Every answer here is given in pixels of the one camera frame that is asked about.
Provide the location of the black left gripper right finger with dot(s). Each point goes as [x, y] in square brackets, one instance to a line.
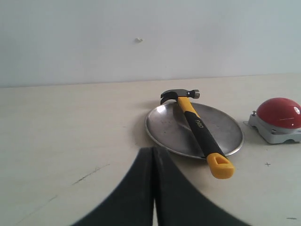
[178, 202]

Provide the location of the small white wall plug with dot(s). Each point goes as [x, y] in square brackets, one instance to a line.
[139, 40]

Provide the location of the yellow black claw hammer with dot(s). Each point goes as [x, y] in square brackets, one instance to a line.
[220, 166]

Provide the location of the red dome push button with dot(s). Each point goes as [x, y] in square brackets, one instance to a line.
[277, 120]

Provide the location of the round stainless steel plate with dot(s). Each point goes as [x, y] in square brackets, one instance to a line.
[167, 127]

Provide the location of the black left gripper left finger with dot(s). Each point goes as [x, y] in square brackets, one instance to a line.
[131, 203]

